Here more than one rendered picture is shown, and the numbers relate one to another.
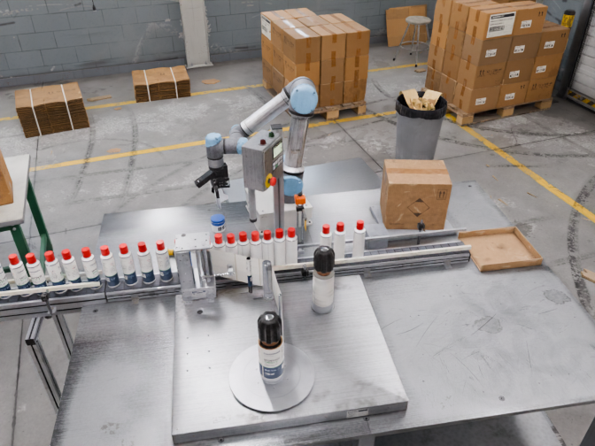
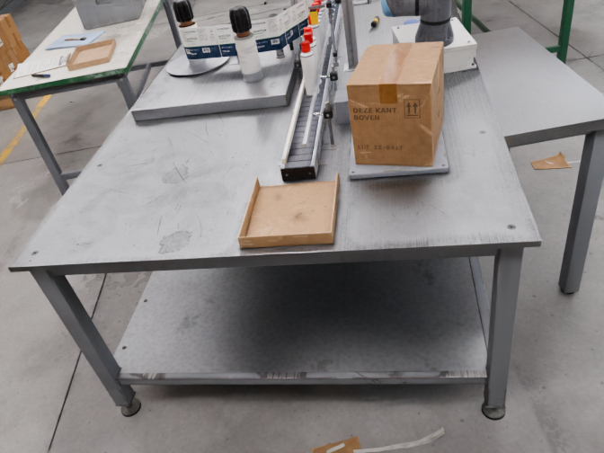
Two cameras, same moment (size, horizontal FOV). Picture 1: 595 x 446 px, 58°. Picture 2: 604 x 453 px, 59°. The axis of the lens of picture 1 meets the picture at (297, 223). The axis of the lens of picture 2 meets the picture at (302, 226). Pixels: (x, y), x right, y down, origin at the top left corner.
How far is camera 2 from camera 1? 339 cm
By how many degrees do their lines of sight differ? 84
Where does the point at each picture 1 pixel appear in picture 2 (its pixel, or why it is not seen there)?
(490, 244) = (309, 208)
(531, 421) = (181, 357)
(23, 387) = not seen: hidden behind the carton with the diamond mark
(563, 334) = (121, 226)
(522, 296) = (195, 211)
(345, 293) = (262, 87)
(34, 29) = not seen: outside the picture
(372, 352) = (185, 98)
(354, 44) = not seen: outside the picture
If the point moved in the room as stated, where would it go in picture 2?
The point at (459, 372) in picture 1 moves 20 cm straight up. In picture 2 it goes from (142, 148) to (123, 101)
